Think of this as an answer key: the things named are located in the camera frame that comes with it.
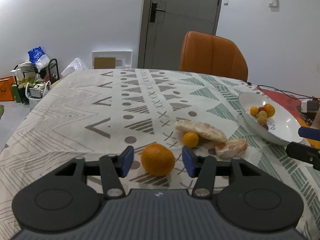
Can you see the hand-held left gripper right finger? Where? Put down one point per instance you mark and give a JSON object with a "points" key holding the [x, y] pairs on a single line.
{"points": [[188, 161]]}

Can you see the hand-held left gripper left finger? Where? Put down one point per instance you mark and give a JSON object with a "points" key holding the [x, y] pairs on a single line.
{"points": [[126, 161]]}

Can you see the small yellow-orange citrus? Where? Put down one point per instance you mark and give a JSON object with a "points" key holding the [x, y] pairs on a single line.
{"points": [[190, 139], [254, 110]]}

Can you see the orange peeled citrus segment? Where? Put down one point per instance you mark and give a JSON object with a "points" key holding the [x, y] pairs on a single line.
{"points": [[231, 148]]}

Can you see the green box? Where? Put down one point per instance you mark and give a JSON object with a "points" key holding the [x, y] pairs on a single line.
{"points": [[16, 93]]}

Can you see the white power adapter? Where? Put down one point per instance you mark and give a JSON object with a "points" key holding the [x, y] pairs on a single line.
{"points": [[306, 105]]}

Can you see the grey door with black lock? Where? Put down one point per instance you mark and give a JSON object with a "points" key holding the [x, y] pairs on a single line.
{"points": [[180, 30]]}

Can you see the large orange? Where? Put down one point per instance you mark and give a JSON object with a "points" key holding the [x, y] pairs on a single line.
{"points": [[270, 110], [157, 159]]}

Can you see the orange leather chair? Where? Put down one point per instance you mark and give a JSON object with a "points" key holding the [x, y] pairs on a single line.
{"points": [[212, 55]]}

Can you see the black metal rack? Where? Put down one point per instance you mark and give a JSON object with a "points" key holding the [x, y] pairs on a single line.
{"points": [[53, 70]]}

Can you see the dark red plum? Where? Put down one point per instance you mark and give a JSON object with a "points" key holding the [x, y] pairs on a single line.
{"points": [[261, 108]]}

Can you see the blue plastic bag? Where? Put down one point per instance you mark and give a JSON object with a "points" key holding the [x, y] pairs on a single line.
{"points": [[37, 57]]}

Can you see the white wall socket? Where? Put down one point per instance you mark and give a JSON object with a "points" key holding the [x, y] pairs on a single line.
{"points": [[273, 1]]}

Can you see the white foam packaging frame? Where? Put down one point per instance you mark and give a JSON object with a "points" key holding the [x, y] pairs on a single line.
{"points": [[111, 59]]}

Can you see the yellow-green plum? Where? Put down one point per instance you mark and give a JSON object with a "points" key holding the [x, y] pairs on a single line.
{"points": [[262, 114], [261, 120]]}

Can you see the white enamel plate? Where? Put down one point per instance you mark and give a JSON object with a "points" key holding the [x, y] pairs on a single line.
{"points": [[285, 127]]}

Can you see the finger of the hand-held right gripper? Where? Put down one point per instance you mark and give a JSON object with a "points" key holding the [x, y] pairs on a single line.
{"points": [[305, 153], [308, 132]]}

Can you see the white plastic bag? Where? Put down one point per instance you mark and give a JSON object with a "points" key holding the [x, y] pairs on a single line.
{"points": [[73, 67]]}

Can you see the orange box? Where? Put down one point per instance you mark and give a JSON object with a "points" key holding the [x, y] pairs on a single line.
{"points": [[6, 88]]}

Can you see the white bucket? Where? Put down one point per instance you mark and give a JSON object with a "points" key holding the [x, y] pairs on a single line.
{"points": [[36, 96]]}

